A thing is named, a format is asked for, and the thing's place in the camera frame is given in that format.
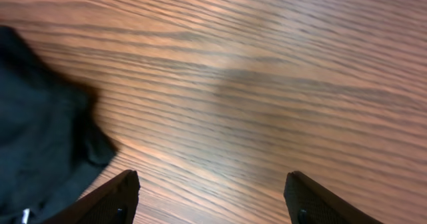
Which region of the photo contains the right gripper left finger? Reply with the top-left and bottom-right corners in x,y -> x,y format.
44,169 -> 140,224

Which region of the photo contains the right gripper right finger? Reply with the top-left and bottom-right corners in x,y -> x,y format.
284,171 -> 381,224

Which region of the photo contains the black t-shirt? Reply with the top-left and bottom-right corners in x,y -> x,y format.
1,27 -> 115,223

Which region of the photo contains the white garment care label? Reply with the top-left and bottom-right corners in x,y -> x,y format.
21,209 -> 31,224

